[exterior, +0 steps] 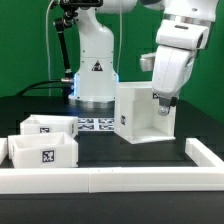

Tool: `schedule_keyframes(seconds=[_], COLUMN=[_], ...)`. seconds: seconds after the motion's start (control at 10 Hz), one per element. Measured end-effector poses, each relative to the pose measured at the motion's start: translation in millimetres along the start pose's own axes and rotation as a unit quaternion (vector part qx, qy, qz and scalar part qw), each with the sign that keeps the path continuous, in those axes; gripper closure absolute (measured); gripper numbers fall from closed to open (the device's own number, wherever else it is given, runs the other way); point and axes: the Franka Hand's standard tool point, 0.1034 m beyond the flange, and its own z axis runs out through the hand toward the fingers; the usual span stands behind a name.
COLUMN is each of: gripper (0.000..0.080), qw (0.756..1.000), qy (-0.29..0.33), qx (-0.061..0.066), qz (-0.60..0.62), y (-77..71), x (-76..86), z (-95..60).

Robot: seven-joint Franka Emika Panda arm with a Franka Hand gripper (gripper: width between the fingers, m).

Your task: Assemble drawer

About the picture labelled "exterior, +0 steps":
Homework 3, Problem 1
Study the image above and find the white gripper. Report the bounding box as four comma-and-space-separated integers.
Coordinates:
152, 20, 209, 116

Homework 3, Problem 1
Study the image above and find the white drawer cabinet frame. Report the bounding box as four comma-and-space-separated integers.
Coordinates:
114, 81, 176, 144

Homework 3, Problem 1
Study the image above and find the white front drawer box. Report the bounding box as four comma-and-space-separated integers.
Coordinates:
8, 132, 78, 168

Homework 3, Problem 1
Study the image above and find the white drawer box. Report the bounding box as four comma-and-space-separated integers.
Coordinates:
20, 114, 78, 138
8, 132, 78, 168

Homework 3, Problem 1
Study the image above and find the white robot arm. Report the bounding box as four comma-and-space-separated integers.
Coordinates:
69, 0, 220, 116

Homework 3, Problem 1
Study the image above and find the fiducial marker sheet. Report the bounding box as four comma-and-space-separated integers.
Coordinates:
78, 118, 114, 131

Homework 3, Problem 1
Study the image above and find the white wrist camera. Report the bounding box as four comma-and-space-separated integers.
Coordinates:
140, 53, 156, 72

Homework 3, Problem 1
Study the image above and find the white right fence rail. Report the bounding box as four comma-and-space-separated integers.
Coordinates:
185, 138, 224, 167

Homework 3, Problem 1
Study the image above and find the white fence rail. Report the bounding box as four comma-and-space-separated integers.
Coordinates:
0, 138, 8, 165
0, 167, 224, 194
185, 138, 224, 167

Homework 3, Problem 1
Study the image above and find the black cable bundle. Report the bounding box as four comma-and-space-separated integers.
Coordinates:
14, 79, 74, 98

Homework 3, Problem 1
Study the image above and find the white hanging cable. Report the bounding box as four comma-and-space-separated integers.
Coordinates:
45, 0, 56, 98

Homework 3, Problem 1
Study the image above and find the white left fence rail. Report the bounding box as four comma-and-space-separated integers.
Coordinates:
0, 138, 8, 165

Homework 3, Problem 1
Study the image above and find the white front fence rail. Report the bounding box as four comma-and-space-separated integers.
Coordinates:
0, 167, 224, 194

